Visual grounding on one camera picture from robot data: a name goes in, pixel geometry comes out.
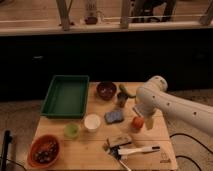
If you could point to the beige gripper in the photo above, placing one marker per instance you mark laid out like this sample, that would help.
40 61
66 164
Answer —
149 121

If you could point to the red apple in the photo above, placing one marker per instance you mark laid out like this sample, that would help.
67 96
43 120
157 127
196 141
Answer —
137 122

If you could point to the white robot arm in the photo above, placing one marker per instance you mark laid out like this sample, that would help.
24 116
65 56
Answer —
152 96

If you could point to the dark metal cup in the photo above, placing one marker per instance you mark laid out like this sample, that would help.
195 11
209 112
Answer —
121 99

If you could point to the white paper cup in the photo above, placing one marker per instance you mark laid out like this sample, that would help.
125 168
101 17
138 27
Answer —
92 122

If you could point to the small green cup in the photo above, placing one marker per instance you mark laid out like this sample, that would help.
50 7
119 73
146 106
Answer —
71 130

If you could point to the small wooden block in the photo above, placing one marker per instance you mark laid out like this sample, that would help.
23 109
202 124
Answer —
119 140

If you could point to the blue sponge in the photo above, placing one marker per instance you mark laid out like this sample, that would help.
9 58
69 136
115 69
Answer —
114 117

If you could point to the small wooden table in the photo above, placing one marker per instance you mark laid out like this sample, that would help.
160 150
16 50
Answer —
87 153

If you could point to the green cucumber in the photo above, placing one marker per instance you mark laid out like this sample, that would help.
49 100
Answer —
125 91

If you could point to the dark red bowl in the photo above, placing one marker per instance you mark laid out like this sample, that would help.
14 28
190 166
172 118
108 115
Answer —
106 90

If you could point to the green plastic tray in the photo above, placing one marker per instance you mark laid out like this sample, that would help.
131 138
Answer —
66 97

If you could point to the orange bowl with contents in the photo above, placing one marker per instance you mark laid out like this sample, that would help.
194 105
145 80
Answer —
44 152

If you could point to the black stand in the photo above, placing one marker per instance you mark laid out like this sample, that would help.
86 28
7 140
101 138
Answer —
3 157

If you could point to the white handled brush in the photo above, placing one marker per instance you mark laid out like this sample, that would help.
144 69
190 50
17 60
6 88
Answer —
145 149

